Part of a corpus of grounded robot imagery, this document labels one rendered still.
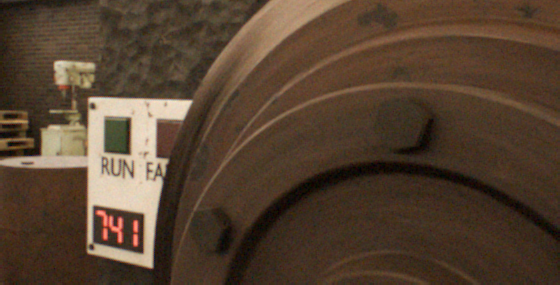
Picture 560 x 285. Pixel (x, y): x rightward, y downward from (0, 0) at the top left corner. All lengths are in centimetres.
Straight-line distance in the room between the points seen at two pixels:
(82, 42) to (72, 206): 722
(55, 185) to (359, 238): 286
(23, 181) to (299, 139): 290
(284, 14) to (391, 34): 9
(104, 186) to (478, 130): 53
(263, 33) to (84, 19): 983
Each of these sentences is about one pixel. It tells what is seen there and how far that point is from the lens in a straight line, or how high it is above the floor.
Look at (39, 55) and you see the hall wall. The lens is 1108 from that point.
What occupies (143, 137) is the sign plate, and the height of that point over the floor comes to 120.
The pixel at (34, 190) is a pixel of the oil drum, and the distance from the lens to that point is 315.
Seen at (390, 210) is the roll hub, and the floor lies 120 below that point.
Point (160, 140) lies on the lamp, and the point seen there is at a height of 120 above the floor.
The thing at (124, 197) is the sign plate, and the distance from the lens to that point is 71.
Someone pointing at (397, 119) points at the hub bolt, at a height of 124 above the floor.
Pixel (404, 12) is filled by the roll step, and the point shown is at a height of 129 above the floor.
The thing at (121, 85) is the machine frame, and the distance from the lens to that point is 73.
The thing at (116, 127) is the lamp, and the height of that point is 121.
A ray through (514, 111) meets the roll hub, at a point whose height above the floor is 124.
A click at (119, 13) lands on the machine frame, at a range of 74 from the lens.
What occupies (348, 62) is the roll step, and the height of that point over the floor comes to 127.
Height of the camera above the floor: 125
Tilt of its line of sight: 3 degrees down
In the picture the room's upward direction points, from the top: 1 degrees clockwise
